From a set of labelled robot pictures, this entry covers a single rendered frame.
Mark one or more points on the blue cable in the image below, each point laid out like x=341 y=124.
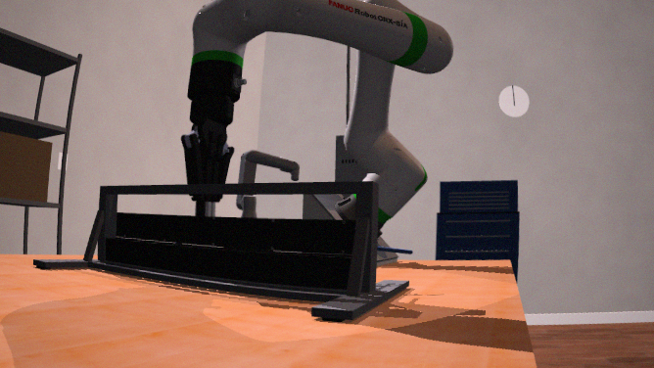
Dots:
x=394 y=250

